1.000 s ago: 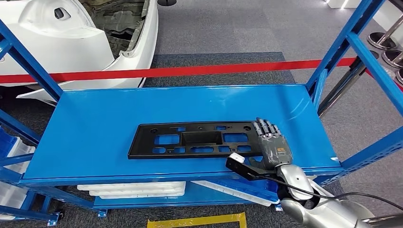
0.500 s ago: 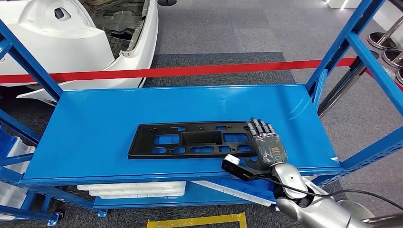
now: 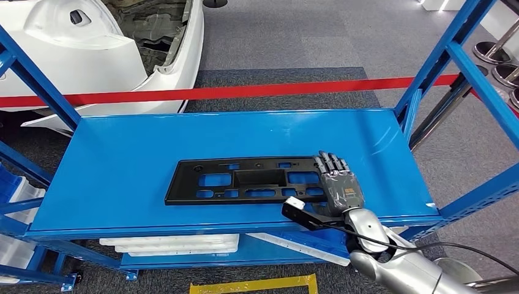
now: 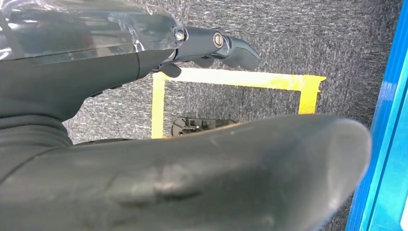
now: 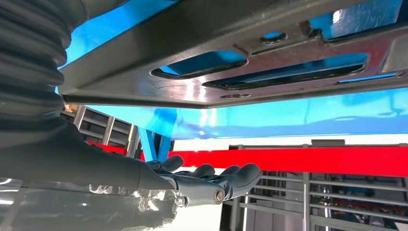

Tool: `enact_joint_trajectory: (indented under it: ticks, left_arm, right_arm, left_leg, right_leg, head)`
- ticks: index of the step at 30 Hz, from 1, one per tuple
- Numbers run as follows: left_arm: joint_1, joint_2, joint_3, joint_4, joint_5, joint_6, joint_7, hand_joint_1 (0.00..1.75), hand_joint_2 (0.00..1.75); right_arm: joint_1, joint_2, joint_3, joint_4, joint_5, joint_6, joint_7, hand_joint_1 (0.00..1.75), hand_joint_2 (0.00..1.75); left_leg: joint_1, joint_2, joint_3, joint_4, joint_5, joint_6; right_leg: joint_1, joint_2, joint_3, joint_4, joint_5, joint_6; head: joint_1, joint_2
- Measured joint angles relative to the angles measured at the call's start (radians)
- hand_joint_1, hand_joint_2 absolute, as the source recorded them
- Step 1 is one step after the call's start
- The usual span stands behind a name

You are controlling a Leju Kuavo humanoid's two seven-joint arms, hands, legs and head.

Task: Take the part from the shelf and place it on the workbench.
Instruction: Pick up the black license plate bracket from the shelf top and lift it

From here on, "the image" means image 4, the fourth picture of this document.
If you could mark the blue metal shelf rack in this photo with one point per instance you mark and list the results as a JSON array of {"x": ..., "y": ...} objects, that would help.
[{"x": 389, "y": 127}]

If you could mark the yellow floor tape square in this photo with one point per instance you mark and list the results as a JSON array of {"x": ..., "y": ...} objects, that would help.
[{"x": 239, "y": 78}]

